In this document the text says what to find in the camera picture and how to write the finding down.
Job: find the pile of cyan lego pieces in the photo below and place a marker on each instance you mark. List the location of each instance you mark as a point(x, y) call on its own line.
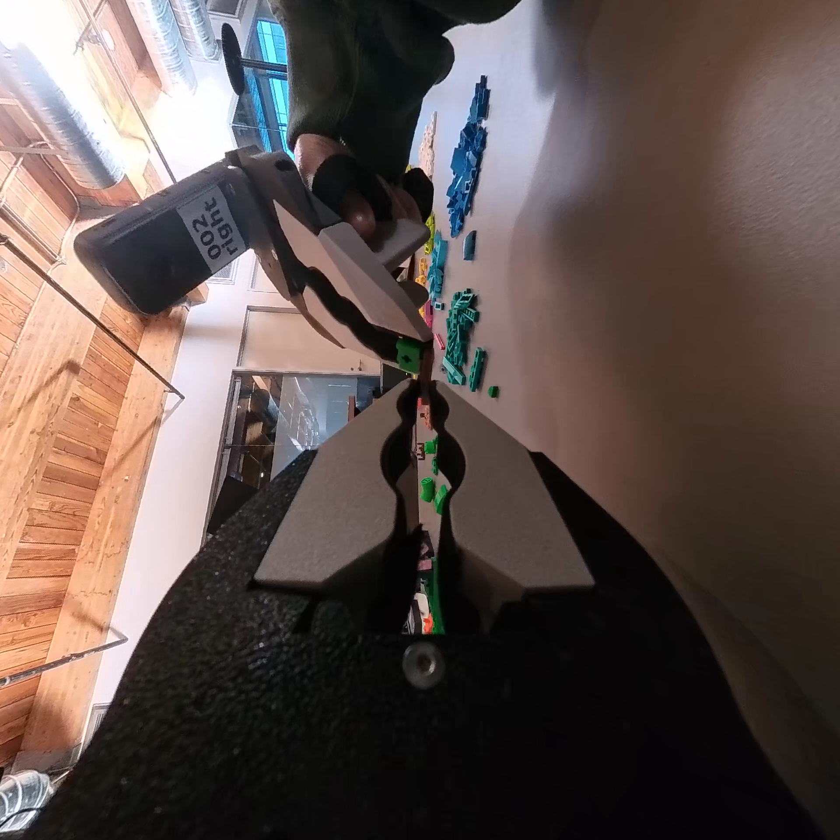
point(436, 262)

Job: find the person's right hand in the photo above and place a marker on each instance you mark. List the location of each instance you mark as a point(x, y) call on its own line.
point(362, 213)

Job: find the pile of white lego pieces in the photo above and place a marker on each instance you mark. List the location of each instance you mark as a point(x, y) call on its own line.
point(426, 141)

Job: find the white door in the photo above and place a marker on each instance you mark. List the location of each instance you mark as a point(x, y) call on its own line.
point(308, 338)

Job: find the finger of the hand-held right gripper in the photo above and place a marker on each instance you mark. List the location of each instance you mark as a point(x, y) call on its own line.
point(367, 275)
point(328, 315)

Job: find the pile of lime lego pieces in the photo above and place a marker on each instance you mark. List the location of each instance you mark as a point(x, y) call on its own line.
point(430, 226)

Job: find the green lego brick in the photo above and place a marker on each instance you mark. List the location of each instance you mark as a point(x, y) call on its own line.
point(408, 354)

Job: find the teal lego plate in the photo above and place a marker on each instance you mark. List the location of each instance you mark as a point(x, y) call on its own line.
point(478, 371)

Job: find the brown lego piece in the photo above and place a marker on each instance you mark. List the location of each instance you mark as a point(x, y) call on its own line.
point(427, 369)

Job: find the silver air duct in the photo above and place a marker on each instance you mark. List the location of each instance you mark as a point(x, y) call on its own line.
point(59, 124)
point(184, 33)
point(19, 794)

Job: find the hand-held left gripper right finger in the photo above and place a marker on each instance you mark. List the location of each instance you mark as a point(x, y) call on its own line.
point(512, 525)

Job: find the person's right forearm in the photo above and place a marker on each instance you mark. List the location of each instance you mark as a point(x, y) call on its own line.
point(367, 65)

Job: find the white air vent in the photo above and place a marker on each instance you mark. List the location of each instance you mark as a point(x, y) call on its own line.
point(223, 270)

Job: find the blue curved lego piece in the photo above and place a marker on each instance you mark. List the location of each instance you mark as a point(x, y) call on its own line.
point(469, 246)

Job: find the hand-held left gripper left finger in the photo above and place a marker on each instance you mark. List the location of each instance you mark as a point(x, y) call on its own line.
point(341, 512)

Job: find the pile of blue lego pieces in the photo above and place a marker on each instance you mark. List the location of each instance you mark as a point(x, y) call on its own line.
point(469, 151)

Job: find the pile of teal lego pieces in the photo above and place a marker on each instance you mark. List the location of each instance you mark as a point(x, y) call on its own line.
point(459, 328)

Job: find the black floor lamp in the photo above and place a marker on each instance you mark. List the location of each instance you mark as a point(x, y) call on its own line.
point(229, 62)

